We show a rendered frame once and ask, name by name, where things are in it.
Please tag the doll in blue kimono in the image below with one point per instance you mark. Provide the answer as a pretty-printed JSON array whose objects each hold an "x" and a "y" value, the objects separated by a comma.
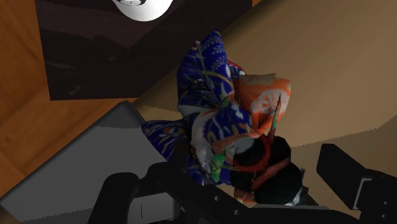
[{"x": 217, "y": 124}]

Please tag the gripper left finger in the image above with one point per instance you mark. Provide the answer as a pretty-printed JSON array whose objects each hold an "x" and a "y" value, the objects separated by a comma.
[{"x": 118, "y": 198}]

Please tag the grey flat slab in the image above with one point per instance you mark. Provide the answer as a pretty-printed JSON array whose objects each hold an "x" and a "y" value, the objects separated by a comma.
[{"x": 77, "y": 167}]

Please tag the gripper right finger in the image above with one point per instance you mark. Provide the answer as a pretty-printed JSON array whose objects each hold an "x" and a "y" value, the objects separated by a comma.
[{"x": 341, "y": 173}]

